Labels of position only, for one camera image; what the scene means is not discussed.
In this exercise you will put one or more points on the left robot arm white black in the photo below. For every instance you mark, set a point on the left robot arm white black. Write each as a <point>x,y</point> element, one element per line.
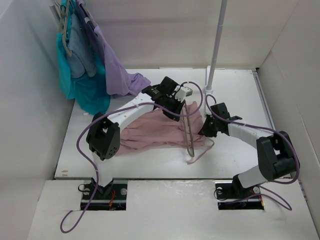
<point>104,137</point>

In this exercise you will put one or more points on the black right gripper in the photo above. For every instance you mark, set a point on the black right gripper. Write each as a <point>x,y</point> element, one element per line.
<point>205,131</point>

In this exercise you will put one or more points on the grey hanger with clothes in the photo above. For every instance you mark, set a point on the grey hanger with clothes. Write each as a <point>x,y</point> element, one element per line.
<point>63,38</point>

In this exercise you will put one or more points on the pink trousers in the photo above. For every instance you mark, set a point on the pink trousers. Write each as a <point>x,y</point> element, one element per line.
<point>154,129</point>

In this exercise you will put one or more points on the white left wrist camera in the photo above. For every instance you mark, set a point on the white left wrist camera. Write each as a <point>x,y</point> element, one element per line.
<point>181,92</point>

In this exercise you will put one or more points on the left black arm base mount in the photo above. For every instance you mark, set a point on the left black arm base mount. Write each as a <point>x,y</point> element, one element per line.
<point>113,198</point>

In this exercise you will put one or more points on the white left rack pole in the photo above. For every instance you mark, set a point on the white left rack pole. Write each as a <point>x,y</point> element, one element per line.
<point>56,12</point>

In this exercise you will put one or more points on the white rack pole with base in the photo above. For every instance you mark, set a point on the white rack pole with base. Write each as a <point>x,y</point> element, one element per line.
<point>210,71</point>

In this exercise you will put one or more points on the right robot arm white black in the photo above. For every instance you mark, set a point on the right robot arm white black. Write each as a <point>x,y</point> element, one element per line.
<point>276,156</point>

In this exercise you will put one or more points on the lilac hanging garment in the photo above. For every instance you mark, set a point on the lilac hanging garment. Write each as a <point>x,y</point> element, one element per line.
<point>118,81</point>

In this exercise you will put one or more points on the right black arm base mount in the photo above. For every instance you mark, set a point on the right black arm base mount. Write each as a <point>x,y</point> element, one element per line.
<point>246,199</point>

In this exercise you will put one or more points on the blue grey hanging garment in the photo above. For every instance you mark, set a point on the blue grey hanging garment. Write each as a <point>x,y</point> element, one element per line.
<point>82,60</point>

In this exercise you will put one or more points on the teal hanging garment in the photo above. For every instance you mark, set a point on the teal hanging garment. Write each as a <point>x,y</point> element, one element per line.
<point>89,92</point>

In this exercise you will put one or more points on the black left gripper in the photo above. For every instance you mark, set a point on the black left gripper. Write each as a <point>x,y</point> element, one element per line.
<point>179,105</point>

